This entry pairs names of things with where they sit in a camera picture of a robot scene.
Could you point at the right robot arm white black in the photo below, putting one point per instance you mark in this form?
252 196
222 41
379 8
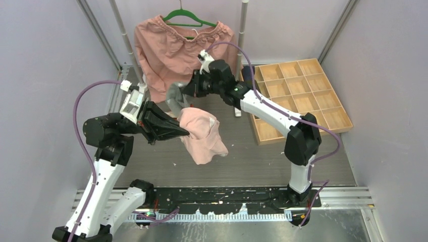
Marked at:
301 131

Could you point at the pink underwear cream waistband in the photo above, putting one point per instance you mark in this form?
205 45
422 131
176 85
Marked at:
204 140

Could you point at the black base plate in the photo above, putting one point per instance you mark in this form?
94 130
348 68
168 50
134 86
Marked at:
227 200

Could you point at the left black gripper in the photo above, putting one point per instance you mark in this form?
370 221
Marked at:
155 122

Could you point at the pink shorts on hanger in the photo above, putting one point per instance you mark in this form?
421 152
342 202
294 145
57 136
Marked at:
168 54

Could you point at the wooden compartment tray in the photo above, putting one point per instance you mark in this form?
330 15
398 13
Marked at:
302 86

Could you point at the dark blue rolled garment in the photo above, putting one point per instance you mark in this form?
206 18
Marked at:
246 73

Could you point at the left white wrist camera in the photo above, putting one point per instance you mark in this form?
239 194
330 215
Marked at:
135 95

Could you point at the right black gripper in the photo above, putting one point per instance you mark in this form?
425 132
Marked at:
194 88

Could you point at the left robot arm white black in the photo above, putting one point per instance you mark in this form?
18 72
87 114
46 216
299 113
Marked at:
113 136

